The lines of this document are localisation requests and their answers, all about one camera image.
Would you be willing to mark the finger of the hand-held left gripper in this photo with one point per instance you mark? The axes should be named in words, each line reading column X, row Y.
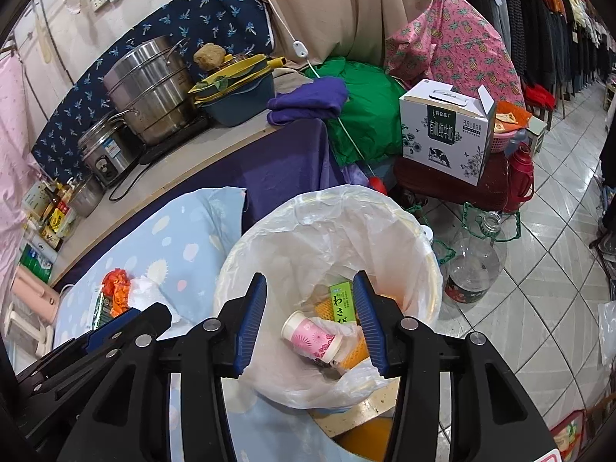
column 110, row 328
column 72, row 365

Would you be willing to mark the green cardboard box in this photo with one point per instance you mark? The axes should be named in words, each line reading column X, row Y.
column 344, row 305

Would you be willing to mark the bright purple folded cloth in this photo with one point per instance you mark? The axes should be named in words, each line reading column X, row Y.
column 308, row 101

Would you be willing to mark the dark cloth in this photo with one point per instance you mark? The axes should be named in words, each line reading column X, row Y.
column 609, row 154
column 606, row 236

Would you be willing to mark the brown sponge lump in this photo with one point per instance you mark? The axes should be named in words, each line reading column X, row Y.
column 209, row 57

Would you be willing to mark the wooden board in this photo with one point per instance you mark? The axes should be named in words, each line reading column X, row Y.
column 370, row 399

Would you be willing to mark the large uncapped clear bottle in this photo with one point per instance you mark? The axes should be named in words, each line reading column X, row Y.
column 471, row 269

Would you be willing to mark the cream round trash bin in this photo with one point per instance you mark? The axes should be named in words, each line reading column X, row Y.
column 437, row 279

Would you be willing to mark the orange plastic wrapper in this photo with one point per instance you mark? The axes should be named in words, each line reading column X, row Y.
column 358, row 351

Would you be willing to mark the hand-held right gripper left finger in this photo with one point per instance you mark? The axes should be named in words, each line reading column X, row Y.
column 250, row 327

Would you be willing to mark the large steel stockpot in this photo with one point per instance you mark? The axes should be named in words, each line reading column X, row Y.
column 144, row 91

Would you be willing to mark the clear plastic bin bag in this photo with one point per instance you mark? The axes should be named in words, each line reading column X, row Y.
column 337, row 231

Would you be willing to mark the small pale green stool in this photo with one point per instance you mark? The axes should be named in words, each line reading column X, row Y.
column 536, row 130

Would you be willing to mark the pink print paper cup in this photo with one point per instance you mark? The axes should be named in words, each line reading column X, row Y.
column 313, row 339

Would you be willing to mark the red thermos flask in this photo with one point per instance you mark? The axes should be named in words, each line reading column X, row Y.
column 517, row 178

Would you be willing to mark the white plastic rack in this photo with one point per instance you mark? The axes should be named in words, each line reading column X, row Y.
column 24, row 329

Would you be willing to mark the pink pineapple print cloth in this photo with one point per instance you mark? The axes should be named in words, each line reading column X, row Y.
column 452, row 53

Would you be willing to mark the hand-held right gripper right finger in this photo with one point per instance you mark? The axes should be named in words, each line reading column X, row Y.
column 370, row 327

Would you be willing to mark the white milk carton box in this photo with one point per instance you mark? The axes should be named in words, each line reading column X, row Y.
column 442, row 139

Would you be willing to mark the beige curtain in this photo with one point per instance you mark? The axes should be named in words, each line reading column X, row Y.
column 346, row 5

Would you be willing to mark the black induction cooker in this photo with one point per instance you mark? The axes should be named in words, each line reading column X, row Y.
column 173, row 139

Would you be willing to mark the pink plastic appliance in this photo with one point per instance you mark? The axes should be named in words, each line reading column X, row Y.
column 36, row 293

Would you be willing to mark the row of hanging clothes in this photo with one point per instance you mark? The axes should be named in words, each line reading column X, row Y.
column 529, row 9

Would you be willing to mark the clear bottle with white cap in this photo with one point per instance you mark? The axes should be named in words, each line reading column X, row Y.
column 427, row 237

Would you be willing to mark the green snack packet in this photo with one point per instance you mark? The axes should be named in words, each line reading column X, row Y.
column 98, row 310

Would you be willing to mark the lavender cloth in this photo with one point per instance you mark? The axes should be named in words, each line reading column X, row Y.
column 356, row 173

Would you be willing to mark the small steel bowl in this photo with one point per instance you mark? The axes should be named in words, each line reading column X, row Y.
column 86, row 197

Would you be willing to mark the light blue spotted cloth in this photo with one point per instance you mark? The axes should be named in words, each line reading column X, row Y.
column 183, row 240

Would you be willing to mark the row of condiment bottles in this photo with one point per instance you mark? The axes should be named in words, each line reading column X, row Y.
column 55, row 211

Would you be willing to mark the green vegetable leaf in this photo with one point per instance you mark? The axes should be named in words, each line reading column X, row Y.
column 221, row 83

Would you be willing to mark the dark red stool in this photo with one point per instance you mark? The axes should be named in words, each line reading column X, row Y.
column 471, row 187

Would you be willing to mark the dark purple tablecloth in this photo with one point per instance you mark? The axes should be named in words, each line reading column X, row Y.
column 284, row 163

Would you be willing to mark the steel rice cooker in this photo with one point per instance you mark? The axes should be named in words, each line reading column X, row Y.
column 103, row 151

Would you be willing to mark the white tissue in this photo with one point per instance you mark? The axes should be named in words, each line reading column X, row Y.
column 149, row 293

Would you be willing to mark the pink plastic basket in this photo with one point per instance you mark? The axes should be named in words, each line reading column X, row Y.
column 505, row 143

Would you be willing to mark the green cloth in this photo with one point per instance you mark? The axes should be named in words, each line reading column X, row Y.
column 370, row 110

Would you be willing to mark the pink hanging cloth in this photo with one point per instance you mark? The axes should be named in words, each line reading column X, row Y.
column 14, row 154

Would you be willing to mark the red cushioned stool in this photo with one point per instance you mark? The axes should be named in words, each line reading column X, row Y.
column 539, row 94

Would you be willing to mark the white wall socket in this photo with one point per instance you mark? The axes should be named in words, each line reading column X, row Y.
column 98, row 2

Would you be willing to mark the green and white carton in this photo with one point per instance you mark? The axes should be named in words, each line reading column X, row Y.
column 36, row 262

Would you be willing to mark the navy leaf print cloth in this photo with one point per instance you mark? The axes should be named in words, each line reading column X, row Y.
column 207, row 14

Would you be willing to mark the red printed box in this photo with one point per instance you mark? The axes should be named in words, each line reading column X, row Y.
column 568, row 435

